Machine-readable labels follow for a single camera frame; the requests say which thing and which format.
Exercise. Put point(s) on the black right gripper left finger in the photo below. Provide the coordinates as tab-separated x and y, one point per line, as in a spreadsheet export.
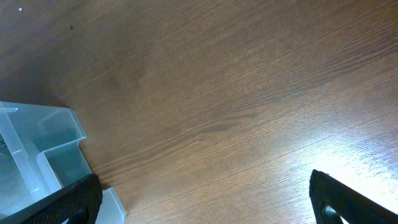
77	203

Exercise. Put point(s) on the clear plastic storage bin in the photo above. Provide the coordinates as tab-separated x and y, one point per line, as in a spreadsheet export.
40	154

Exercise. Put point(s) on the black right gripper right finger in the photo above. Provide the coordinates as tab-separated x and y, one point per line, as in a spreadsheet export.
334	202

